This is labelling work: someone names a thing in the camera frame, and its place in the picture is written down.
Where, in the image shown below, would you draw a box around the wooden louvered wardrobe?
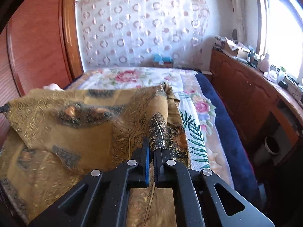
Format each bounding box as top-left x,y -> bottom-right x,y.
0,0 -> 84,147

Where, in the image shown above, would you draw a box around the cardboard box with blue contents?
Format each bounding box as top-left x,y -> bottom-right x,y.
153,53 -> 174,68

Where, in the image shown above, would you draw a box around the patterned cloth bundle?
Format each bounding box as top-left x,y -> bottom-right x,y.
214,35 -> 226,50

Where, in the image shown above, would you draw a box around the clear bottle green cap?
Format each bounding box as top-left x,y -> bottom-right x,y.
277,67 -> 287,83

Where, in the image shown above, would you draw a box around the floral leaf printed bed sheet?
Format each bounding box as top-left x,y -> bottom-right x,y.
64,67 -> 235,187

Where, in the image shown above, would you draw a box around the white waste bin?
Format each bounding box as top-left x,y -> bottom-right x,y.
264,135 -> 281,155

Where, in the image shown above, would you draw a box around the low wooden cabinet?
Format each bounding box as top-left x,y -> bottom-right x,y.
209,48 -> 303,161

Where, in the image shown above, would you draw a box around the wooden framed window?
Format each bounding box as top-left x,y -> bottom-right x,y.
254,0 -> 303,86

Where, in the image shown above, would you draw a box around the sheer circle patterned curtain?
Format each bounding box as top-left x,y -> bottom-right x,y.
76,0 -> 211,68

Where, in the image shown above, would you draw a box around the white plastic bag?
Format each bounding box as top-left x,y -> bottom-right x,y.
264,71 -> 279,83

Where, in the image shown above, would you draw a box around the white patterned window curtain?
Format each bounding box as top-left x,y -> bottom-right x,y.
224,0 -> 247,40

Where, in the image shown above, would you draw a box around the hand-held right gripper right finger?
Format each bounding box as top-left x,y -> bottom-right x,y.
153,148 -> 275,227

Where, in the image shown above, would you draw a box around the golden patterned shirt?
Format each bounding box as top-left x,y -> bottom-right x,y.
0,82 -> 191,227

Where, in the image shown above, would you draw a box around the pink bottle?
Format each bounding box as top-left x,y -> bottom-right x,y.
260,53 -> 270,73

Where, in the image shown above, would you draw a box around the open cardboard box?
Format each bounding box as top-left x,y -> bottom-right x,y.
224,38 -> 251,59

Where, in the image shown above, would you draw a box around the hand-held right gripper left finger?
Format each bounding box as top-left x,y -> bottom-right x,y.
28,137 -> 150,227

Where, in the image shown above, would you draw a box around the navy blue blanket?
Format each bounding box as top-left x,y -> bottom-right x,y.
195,72 -> 263,208

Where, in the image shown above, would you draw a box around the tangled black cables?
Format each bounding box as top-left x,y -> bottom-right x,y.
287,76 -> 303,93

